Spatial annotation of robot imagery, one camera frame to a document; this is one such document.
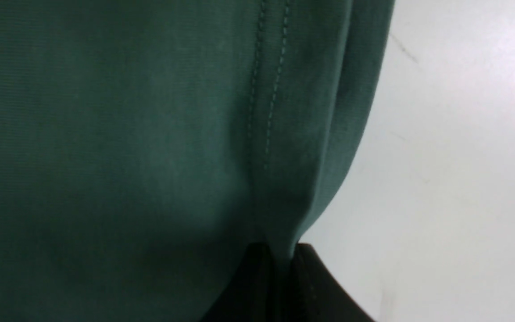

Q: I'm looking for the green long-sleeve top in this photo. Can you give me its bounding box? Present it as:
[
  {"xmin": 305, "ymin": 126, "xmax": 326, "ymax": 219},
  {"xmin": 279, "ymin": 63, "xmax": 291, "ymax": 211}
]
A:
[{"xmin": 0, "ymin": 0, "xmax": 395, "ymax": 322}]

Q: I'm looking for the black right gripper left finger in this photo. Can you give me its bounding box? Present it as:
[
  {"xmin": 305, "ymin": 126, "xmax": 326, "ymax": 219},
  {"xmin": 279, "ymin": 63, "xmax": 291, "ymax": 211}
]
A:
[{"xmin": 201, "ymin": 243, "xmax": 280, "ymax": 322}]

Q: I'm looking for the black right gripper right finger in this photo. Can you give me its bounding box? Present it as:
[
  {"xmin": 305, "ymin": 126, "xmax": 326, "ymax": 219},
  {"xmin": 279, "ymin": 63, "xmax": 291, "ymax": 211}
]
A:
[{"xmin": 290, "ymin": 243, "xmax": 372, "ymax": 322}]

